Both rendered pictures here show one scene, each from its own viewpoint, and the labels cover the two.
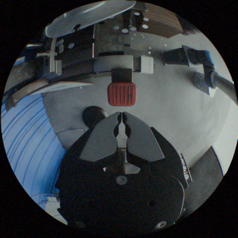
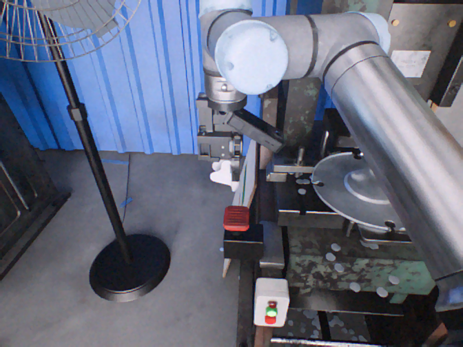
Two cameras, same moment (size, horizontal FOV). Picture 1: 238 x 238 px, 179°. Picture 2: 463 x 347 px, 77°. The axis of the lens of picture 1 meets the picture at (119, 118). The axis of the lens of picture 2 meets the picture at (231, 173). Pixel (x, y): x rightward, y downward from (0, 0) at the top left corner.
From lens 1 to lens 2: 0.56 m
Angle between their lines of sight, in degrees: 56
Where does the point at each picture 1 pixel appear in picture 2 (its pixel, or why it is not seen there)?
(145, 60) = (279, 286)
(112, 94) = (238, 208)
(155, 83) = not seen: outside the picture
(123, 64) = (269, 251)
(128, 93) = (238, 219)
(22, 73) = (294, 125)
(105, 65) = (268, 232)
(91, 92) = (204, 270)
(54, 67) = (278, 171)
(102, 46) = (297, 231)
